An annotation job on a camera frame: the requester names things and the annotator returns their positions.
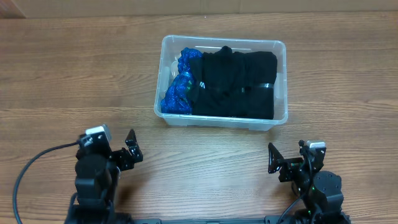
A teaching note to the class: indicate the sparkly blue green fabric bundle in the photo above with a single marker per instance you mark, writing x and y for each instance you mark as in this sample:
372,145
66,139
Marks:
176,97

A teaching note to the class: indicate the clear plastic storage container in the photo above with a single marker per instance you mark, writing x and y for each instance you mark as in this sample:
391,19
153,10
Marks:
172,45

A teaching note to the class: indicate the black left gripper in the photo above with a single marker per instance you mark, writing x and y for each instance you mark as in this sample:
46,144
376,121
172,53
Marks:
123,157

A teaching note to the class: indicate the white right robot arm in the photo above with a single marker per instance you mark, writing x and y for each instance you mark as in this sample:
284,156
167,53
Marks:
319,192

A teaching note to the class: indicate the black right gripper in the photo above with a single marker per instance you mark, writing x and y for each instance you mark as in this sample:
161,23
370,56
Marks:
290,164

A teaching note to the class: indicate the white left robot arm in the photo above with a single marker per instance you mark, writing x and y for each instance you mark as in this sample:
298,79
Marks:
98,170

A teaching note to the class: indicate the black taped garment bundle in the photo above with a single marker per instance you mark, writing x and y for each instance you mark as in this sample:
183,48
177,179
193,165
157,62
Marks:
219,84

